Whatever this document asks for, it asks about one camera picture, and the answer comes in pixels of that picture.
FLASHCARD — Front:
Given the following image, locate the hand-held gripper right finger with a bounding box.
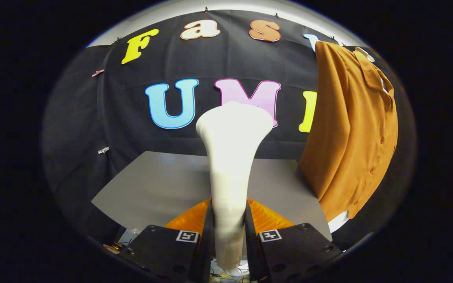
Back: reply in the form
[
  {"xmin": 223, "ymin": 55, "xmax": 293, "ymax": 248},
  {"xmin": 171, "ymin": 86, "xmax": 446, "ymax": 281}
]
[{"xmin": 244, "ymin": 198, "xmax": 343, "ymax": 283}]

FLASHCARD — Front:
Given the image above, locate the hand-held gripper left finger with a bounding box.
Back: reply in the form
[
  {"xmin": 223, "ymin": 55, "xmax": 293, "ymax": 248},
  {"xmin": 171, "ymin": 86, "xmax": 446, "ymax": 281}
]
[{"xmin": 118, "ymin": 198, "xmax": 215, "ymax": 283}]

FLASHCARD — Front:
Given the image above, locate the orange button-up shirt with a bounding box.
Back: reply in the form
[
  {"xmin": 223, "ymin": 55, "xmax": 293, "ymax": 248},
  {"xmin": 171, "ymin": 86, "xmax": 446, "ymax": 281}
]
[{"xmin": 298, "ymin": 40, "xmax": 399, "ymax": 223}]

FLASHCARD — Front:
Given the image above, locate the grey cabinet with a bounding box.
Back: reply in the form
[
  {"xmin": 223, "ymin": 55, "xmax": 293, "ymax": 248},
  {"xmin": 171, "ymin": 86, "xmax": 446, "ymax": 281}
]
[{"xmin": 91, "ymin": 151, "xmax": 333, "ymax": 242}]

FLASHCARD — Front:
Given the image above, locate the white mannequin hanger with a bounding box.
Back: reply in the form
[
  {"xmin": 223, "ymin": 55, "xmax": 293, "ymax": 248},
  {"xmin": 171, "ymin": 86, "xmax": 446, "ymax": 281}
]
[{"xmin": 327, "ymin": 46, "xmax": 390, "ymax": 233}]

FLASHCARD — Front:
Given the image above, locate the black backdrop cloth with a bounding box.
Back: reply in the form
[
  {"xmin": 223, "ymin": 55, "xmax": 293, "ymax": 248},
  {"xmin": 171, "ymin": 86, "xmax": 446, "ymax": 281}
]
[{"xmin": 42, "ymin": 10, "xmax": 418, "ymax": 252}]

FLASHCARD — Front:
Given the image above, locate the row of black cloth clips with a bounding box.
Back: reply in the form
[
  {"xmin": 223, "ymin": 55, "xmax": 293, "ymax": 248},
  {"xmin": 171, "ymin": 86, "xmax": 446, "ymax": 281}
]
[{"xmin": 110, "ymin": 6, "xmax": 347, "ymax": 46}]

